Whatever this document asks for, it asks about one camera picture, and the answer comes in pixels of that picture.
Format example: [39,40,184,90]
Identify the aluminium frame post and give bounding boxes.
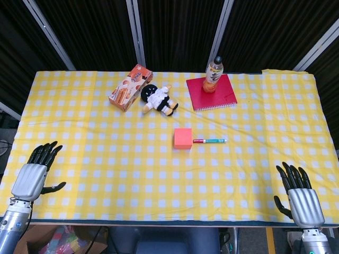
[208,0,235,68]
[293,26,339,71]
[126,0,147,72]
[22,0,76,71]

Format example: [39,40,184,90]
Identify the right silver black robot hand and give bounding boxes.
[273,161,326,231]

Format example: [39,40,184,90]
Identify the yellow white checkered tablecloth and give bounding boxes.
[0,68,339,223]

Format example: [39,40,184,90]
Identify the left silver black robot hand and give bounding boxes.
[11,141,67,203]

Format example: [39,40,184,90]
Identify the red and green marker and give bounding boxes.
[192,138,228,144]

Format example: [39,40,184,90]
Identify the orange snack box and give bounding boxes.
[108,64,154,112]

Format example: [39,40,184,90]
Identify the red spiral notebook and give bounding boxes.
[185,74,238,112]

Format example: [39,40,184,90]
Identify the brown cardboard box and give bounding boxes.
[6,225,108,254]

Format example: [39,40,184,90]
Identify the colourful foam blocks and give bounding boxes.
[39,226,88,254]

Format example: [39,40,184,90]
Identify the orange tea drink bottle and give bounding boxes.
[202,56,225,94]

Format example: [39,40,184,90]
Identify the black white plush doll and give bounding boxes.
[140,84,179,116]

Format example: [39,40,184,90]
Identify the aluminium frame rail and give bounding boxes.
[0,102,22,121]

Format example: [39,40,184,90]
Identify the blue grey chair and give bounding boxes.
[108,226,220,254]

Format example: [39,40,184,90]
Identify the orange sticky note block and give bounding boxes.
[174,128,193,150]

